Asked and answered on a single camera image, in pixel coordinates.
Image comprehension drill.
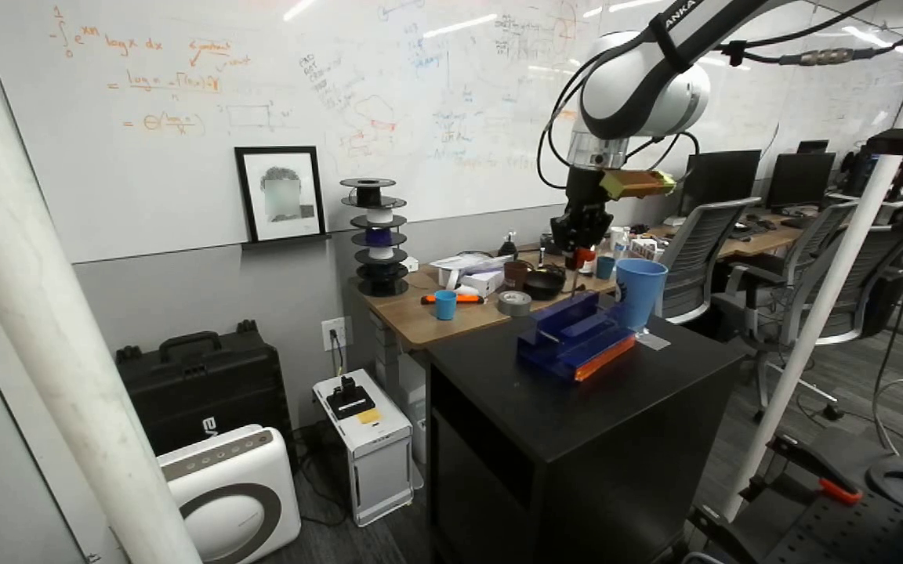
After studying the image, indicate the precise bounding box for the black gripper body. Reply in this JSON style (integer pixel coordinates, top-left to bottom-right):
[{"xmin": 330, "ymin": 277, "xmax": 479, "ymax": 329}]
[{"xmin": 559, "ymin": 167, "xmax": 618, "ymax": 229}]

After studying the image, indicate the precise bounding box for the metal tool with orange handle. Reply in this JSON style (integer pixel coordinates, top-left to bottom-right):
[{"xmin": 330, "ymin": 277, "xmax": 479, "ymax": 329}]
[{"xmin": 568, "ymin": 244, "xmax": 595, "ymax": 303}]

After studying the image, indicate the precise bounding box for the large blue plastic cup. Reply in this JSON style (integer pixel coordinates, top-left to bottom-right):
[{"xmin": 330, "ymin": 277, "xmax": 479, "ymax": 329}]
[{"xmin": 611, "ymin": 258, "xmax": 671, "ymax": 336}]

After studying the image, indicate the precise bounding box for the small blue cup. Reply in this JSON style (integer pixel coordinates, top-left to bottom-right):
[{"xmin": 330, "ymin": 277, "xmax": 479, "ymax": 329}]
[{"xmin": 433, "ymin": 284, "xmax": 461, "ymax": 326}]

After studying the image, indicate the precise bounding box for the black bowl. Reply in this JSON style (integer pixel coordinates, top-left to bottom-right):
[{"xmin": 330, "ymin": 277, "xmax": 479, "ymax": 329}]
[{"xmin": 521, "ymin": 267, "xmax": 572, "ymax": 303}]

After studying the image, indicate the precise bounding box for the grey tape roll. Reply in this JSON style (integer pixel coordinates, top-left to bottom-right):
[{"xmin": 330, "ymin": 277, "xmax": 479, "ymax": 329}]
[{"xmin": 494, "ymin": 290, "xmax": 535, "ymax": 319}]

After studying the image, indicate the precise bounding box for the white cardboard box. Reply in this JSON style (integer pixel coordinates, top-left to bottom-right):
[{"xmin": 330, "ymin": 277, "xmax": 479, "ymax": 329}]
[{"xmin": 427, "ymin": 252, "xmax": 508, "ymax": 299}]

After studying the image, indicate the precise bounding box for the blue and orange rack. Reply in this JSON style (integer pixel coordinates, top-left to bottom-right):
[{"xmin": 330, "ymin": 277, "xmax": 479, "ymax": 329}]
[{"xmin": 515, "ymin": 293, "xmax": 644, "ymax": 389}]

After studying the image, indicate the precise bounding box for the grey mesh office chair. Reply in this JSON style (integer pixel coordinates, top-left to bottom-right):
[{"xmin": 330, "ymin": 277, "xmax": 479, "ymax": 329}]
[
  {"xmin": 655, "ymin": 194, "xmax": 764, "ymax": 329},
  {"xmin": 749, "ymin": 194, "xmax": 899, "ymax": 423}
]

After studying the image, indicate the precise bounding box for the orange flat hand tool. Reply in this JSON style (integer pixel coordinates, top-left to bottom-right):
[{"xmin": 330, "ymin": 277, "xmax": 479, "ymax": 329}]
[{"xmin": 418, "ymin": 290, "xmax": 487, "ymax": 310}]

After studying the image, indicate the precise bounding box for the black computer monitor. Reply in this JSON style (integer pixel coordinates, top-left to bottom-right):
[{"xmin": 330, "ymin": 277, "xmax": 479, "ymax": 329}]
[
  {"xmin": 682, "ymin": 148, "xmax": 764, "ymax": 211},
  {"xmin": 764, "ymin": 152, "xmax": 837, "ymax": 211}
]

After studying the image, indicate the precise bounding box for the wooden desk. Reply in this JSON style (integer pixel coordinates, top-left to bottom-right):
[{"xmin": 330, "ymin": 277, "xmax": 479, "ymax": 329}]
[{"xmin": 355, "ymin": 254, "xmax": 623, "ymax": 355}]

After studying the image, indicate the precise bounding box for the blue filament spool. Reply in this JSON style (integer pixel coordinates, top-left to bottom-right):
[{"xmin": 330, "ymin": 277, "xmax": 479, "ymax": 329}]
[{"xmin": 347, "ymin": 227, "xmax": 412, "ymax": 254}]

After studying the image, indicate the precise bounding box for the white filament spool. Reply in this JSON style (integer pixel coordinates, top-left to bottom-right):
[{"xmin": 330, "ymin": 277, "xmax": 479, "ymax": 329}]
[
  {"xmin": 344, "ymin": 204, "xmax": 412, "ymax": 236},
  {"xmin": 351, "ymin": 248, "xmax": 412, "ymax": 270}
]

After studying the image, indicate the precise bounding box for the empty black filament spool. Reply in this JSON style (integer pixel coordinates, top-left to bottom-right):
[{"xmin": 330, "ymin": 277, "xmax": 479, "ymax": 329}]
[{"xmin": 340, "ymin": 176, "xmax": 402, "ymax": 211}]

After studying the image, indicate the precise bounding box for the black cabinet table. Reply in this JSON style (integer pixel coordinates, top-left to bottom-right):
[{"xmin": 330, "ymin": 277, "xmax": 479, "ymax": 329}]
[{"xmin": 423, "ymin": 310, "xmax": 753, "ymax": 564}]

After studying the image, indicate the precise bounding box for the white tripod pole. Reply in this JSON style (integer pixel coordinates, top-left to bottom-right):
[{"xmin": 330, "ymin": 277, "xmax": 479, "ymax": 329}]
[
  {"xmin": 0, "ymin": 0, "xmax": 207, "ymax": 564},
  {"xmin": 718, "ymin": 12, "xmax": 903, "ymax": 526}
]

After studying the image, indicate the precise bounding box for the black device on tower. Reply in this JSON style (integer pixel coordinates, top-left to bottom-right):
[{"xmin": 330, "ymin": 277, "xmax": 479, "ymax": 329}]
[{"xmin": 323, "ymin": 377, "xmax": 380, "ymax": 423}]

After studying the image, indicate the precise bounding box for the black framed portrait picture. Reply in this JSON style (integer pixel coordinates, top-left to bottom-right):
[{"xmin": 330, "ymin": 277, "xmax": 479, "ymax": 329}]
[{"xmin": 231, "ymin": 143, "xmax": 330, "ymax": 252}]

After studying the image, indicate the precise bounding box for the white computer tower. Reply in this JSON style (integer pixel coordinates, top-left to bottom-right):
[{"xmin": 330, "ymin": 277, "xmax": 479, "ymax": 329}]
[{"xmin": 311, "ymin": 363, "xmax": 418, "ymax": 530}]

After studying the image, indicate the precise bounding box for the black clamp with orange grip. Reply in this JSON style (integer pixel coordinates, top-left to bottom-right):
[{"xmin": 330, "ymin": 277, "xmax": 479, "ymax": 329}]
[{"xmin": 764, "ymin": 429, "xmax": 869, "ymax": 513}]

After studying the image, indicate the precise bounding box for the black hard carrying case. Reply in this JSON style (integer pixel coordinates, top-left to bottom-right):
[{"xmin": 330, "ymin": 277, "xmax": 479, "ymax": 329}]
[{"xmin": 113, "ymin": 319, "xmax": 294, "ymax": 455}]

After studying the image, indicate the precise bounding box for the black perforated breadboard table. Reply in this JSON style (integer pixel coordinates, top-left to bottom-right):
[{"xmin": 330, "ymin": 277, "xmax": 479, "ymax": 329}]
[{"xmin": 761, "ymin": 483, "xmax": 903, "ymax": 564}]

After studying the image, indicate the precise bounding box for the white round air purifier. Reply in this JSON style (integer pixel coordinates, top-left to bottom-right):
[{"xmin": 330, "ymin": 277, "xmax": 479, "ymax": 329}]
[{"xmin": 153, "ymin": 419, "xmax": 308, "ymax": 564}]

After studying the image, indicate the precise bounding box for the black corrugated cable hose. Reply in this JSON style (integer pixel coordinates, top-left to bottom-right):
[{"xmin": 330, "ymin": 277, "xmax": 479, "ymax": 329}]
[
  {"xmin": 718, "ymin": 0, "xmax": 903, "ymax": 69},
  {"xmin": 530, "ymin": 0, "xmax": 710, "ymax": 194}
]

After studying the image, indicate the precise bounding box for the white wall power outlet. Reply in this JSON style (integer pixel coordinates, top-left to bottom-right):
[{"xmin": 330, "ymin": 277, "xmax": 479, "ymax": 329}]
[{"xmin": 317, "ymin": 313, "xmax": 351, "ymax": 357}]

